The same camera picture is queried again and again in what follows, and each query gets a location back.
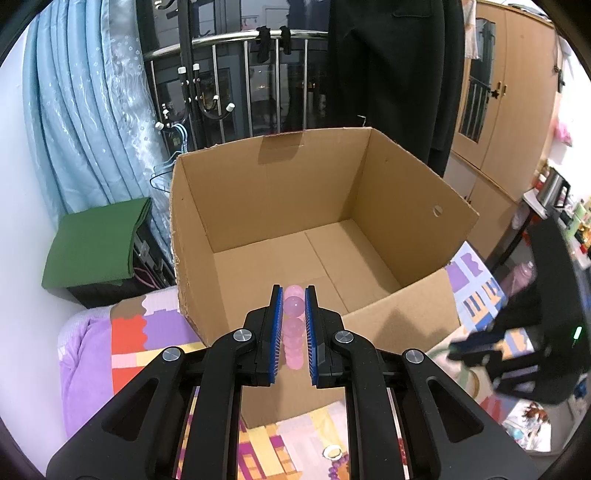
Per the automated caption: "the pink bottle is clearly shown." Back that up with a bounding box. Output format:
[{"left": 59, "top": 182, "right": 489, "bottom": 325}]
[{"left": 501, "top": 261, "right": 536, "bottom": 296}]

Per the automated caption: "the metal railing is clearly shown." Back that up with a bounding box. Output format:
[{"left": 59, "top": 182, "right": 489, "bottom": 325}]
[{"left": 143, "top": 28, "right": 331, "bottom": 153}]

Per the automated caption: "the black storage crate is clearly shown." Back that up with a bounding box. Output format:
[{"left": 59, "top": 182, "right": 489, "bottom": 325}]
[{"left": 67, "top": 217, "right": 178, "bottom": 310}]

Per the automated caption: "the cluttered white desk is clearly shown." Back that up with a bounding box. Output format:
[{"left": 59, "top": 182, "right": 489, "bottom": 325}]
[{"left": 522, "top": 185, "right": 591, "bottom": 273}]

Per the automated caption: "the light blue clothes hanger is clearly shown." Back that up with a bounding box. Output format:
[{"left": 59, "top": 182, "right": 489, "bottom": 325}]
[{"left": 150, "top": 124, "right": 191, "bottom": 195}]

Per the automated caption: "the black hanging coat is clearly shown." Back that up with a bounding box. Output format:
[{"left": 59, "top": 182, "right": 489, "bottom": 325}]
[{"left": 325, "top": 0, "right": 466, "bottom": 178}]

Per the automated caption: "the metal kettle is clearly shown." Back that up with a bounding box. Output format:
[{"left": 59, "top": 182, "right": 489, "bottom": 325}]
[{"left": 536, "top": 167, "right": 571, "bottom": 208}]

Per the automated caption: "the colourful printed blanket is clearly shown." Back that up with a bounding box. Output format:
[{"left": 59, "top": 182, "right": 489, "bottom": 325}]
[{"left": 55, "top": 240, "right": 555, "bottom": 480}]

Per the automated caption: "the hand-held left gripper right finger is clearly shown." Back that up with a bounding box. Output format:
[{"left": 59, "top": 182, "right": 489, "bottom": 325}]
[{"left": 305, "top": 285, "right": 541, "bottom": 480}]

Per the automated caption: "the green folded cloth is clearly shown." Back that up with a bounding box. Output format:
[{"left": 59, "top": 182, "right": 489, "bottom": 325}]
[{"left": 41, "top": 198, "right": 154, "bottom": 291}]

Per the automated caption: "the floral hanging cloth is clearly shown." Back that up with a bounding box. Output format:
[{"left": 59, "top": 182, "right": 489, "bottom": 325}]
[{"left": 463, "top": 0, "right": 481, "bottom": 61}]

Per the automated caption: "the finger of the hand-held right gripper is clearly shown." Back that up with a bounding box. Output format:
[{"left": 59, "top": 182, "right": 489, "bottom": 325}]
[
  {"left": 493, "top": 357, "right": 543, "bottom": 397},
  {"left": 448, "top": 288, "right": 539, "bottom": 365}
]

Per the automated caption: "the black coat rack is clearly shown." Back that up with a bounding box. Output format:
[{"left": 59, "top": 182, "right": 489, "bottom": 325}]
[{"left": 152, "top": 0, "right": 236, "bottom": 153}]

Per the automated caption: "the light blue curtain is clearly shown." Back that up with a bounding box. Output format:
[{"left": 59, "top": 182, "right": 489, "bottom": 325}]
[{"left": 23, "top": 0, "right": 174, "bottom": 278}]

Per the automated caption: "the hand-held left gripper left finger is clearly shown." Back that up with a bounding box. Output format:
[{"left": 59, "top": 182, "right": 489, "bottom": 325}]
[{"left": 46, "top": 285, "right": 283, "bottom": 480}]

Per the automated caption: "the wooden wardrobe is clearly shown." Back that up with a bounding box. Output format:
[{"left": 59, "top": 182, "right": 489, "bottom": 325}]
[{"left": 443, "top": 0, "right": 566, "bottom": 259}]

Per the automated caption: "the cardboard box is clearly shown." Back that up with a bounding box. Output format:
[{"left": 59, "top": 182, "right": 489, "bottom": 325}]
[{"left": 168, "top": 127, "right": 481, "bottom": 430}]

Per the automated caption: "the pink bead bracelet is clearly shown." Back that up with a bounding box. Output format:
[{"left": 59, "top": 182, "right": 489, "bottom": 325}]
[{"left": 283, "top": 285, "right": 306, "bottom": 370}]

